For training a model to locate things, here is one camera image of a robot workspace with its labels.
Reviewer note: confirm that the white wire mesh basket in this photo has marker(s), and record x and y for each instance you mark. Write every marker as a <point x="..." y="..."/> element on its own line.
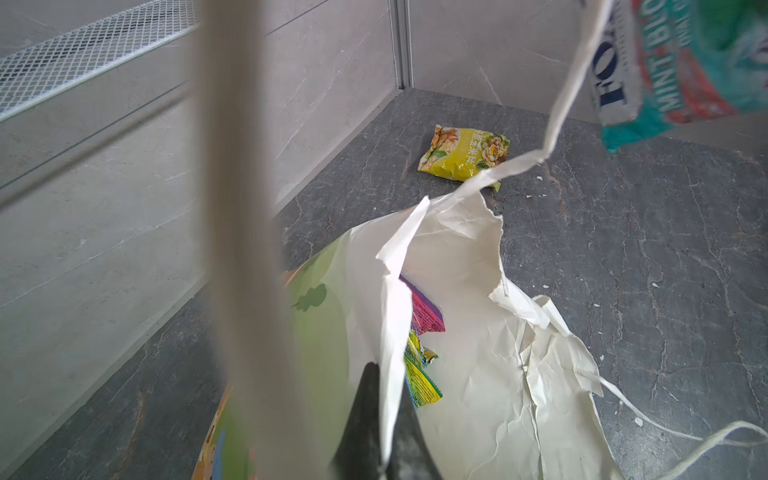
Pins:
<point x="45" y="70"/>

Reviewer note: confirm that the teal mint candy packet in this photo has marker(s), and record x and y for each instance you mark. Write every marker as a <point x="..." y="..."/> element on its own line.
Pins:
<point x="662" y="64"/>

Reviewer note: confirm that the white floral paper bag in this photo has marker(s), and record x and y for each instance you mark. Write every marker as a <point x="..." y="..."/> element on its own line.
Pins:
<point x="605" y="311"/>

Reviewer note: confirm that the yellow green snack packet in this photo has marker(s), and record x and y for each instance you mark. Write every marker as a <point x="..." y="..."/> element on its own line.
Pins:
<point x="459" y="154"/>

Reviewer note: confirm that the yellow orange snack packet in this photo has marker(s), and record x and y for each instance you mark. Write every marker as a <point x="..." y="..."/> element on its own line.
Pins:
<point x="417" y="358"/>

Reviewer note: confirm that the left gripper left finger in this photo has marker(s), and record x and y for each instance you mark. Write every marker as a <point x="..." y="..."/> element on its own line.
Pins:
<point x="358" y="453"/>

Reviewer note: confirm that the magenta snack packet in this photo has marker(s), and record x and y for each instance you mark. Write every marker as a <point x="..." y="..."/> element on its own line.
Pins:
<point x="426" y="316"/>

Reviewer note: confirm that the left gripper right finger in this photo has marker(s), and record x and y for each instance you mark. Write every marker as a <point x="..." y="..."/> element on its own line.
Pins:
<point x="410" y="456"/>

